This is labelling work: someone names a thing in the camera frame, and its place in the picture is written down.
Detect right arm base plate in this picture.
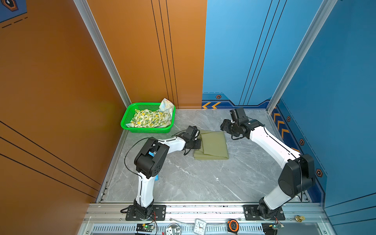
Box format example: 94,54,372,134
243,204,286,221

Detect green circuit board left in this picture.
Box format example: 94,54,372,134
135,223,156,235

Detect olive green skirt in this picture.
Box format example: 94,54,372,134
193,130,229,161

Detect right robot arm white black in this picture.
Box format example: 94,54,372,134
220,108,315,220

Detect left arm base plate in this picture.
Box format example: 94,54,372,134
125,205,166,221

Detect white power adapter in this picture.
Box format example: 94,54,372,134
164,223,182,235

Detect aluminium front rail frame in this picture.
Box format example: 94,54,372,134
78,202,336,235

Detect small white clock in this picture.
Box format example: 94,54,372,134
193,219,207,235

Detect lemon print skirt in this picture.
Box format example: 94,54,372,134
126,109,172,128

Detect circuit board right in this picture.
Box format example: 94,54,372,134
262,223,285,235

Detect pastel floral skirt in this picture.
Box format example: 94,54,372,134
158,98,175,119

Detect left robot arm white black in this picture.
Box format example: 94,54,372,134
130,126,201,220

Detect green plastic basket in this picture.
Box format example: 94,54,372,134
120,102,176,133

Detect brass round knob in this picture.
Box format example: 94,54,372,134
295,215,306,222

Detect orange black tape measure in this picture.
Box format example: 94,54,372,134
227,219,240,235

